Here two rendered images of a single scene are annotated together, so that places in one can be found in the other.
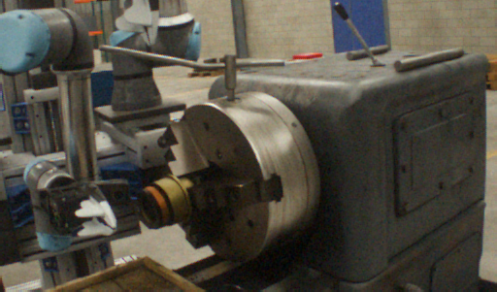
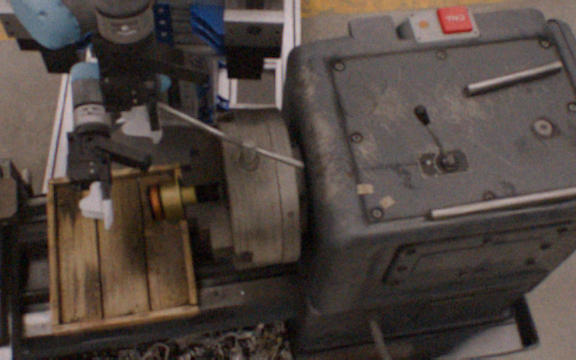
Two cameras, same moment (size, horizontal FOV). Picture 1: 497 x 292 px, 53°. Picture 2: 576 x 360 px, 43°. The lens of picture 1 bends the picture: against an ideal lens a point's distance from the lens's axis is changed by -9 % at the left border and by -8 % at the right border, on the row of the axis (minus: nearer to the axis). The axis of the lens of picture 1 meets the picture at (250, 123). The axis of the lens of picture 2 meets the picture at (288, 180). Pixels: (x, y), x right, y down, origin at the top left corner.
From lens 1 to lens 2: 112 cm
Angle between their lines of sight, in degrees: 53
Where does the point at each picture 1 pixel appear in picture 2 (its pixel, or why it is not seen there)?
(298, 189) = (270, 258)
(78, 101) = not seen: hidden behind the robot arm
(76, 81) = not seen: hidden behind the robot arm
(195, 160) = (210, 174)
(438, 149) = (467, 258)
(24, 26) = (46, 27)
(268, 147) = (249, 233)
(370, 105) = (356, 251)
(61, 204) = (73, 181)
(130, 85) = not seen: outside the picture
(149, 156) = (235, 38)
